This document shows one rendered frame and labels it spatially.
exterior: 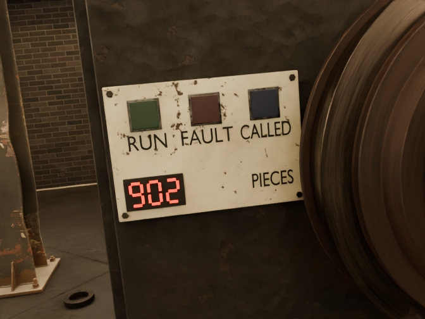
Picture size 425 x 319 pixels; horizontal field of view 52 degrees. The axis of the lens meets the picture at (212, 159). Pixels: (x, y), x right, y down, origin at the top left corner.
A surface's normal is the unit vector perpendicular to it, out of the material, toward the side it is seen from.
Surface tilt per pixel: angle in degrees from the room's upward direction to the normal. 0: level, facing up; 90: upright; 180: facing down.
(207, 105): 90
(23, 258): 90
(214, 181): 90
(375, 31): 90
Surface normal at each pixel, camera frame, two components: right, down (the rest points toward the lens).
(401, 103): -0.77, -0.25
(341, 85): 0.12, 0.14
